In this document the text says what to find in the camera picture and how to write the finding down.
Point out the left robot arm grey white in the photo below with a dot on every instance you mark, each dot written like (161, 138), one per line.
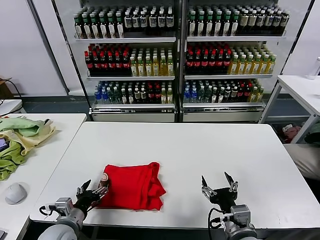
(57, 232)

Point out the white table with metal legs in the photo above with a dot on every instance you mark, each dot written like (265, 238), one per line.
(300, 87)

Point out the green cap cream label bottle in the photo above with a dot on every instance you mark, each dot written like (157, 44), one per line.
(103, 28)
(111, 28)
(192, 27)
(86, 28)
(218, 27)
(235, 27)
(78, 28)
(227, 27)
(200, 27)
(95, 28)
(209, 27)
(120, 28)

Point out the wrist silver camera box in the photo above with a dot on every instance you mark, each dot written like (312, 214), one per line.
(63, 206)
(240, 212)

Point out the small green clear bottle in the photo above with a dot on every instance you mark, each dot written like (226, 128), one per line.
(202, 96)
(208, 96)
(117, 96)
(111, 96)

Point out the small blue water bottle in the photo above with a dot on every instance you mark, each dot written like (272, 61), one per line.
(187, 96)
(194, 96)
(105, 96)
(97, 96)

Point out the white rounded desk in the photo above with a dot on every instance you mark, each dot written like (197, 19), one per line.
(10, 106)

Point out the beverage display shelf unit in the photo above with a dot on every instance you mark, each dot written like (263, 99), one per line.
(220, 116)
(132, 116)

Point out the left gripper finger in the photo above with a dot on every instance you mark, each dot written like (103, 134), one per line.
(101, 192)
(83, 187)

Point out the dark green fabric object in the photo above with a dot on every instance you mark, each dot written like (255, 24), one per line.
(313, 136)

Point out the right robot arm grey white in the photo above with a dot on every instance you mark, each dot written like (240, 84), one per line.
(240, 230)

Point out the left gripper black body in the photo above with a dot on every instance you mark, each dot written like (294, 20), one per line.
(86, 201)

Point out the olive green garment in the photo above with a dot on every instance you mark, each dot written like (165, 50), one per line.
(10, 160)

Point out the small yellow tea bottle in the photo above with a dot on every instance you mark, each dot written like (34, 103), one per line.
(260, 95)
(170, 96)
(253, 95)
(163, 96)

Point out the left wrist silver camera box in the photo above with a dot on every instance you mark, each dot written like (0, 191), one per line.
(63, 206)

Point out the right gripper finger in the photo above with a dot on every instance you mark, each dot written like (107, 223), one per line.
(207, 191)
(233, 186)

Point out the white computer mouse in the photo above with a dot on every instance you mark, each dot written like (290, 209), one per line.
(15, 193)

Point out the purple item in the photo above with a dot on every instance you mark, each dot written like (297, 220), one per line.
(3, 144)

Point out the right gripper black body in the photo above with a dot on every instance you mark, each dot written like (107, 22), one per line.
(223, 197)

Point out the black flat device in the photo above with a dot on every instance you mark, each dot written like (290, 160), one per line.
(2, 233)

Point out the small dark white cap bottle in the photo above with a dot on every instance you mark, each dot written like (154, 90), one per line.
(124, 96)
(227, 95)
(143, 96)
(221, 96)
(234, 95)
(130, 96)
(137, 96)
(215, 96)

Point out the white side table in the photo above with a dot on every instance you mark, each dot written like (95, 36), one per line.
(50, 160)

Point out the beige fabric object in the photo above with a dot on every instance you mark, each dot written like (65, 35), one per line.
(305, 157)

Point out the light green garment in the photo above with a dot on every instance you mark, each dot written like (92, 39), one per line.
(22, 126)

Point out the small red cap cola bottle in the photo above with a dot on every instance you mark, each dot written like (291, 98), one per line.
(241, 95)
(247, 95)
(158, 96)
(150, 96)

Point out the white cap dark drink bottle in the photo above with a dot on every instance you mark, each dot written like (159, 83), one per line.
(161, 22)
(136, 22)
(128, 22)
(143, 22)
(153, 22)
(170, 22)

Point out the brown cardboard box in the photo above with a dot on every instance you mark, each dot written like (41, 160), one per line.
(5, 88)

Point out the beige label dark drink bottle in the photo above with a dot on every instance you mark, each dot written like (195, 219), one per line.
(260, 21)
(277, 21)
(243, 21)
(252, 21)
(285, 21)
(269, 21)

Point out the pink clothes pile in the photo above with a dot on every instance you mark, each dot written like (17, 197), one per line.
(292, 131)

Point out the small clear cup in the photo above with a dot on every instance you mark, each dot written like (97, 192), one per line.
(311, 77)

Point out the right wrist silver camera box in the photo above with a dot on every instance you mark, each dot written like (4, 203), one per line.
(240, 212)

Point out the cream yellow garment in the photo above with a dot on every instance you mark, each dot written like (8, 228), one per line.
(37, 142)

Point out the red t-shirt with bear print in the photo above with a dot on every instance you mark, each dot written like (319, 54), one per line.
(135, 185)

